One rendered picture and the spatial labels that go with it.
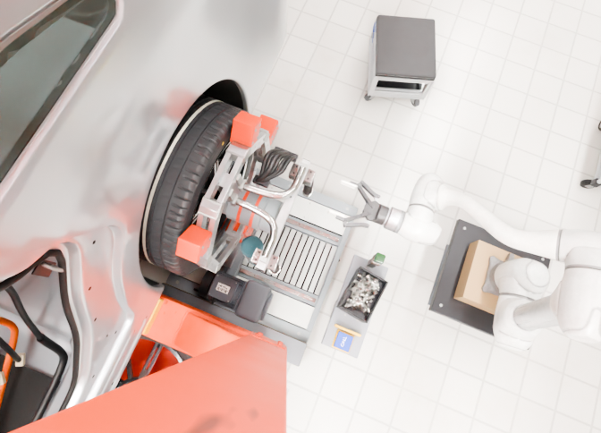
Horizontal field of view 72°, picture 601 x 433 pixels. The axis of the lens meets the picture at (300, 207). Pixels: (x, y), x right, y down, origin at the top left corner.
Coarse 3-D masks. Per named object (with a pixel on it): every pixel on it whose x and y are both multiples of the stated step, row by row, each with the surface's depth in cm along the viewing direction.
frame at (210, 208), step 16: (240, 144) 135; (256, 144) 141; (224, 160) 132; (240, 160) 132; (256, 160) 172; (208, 192) 129; (224, 192) 129; (208, 208) 127; (224, 240) 172; (208, 256) 138; (224, 256) 164
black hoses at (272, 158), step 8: (272, 152) 142; (280, 152) 142; (288, 152) 147; (264, 160) 141; (272, 160) 140; (280, 160) 141; (288, 160) 141; (296, 160) 149; (264, 168) 142; (272, 168) 141; (280, 168) 140; (256, 176) 145; (264, 176) 142; (272, 176) 143; (264, 184) 145
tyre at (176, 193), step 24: (192, 120) 131; (216, 120) 133; (168, 144) 126; (192, 144) 127; (216, 144) 129; (168, 168) 125; (192, 168) 124; (168, 192) 124; (192, 192) 125; (144, 216) 127; (168, 216) 126; (168, 240) 130; (216, 240) 176; (168, 264) 138; (192, 264) 154
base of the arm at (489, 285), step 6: (492, 258) 197; (510, 258) 196; (492, 264) 196; (498, 264) 194; (492, 270) 194; (486, 276) 196; (492, 276) 192; (486, 282) 194; (492, 282) 192; (486, 288) 193; (492, 288) 193; (498, 294) 193
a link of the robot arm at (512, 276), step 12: (504, 264) 186; (516, 264) 177; (528, 264) 173; (540, 264) 172; (504, 276) 181; (516, 276) 174; (528, 276) 170; (540, 276) 170; (504, 288) 178; (516, 288) 174; (528, 288) 171; (540, 288) 170
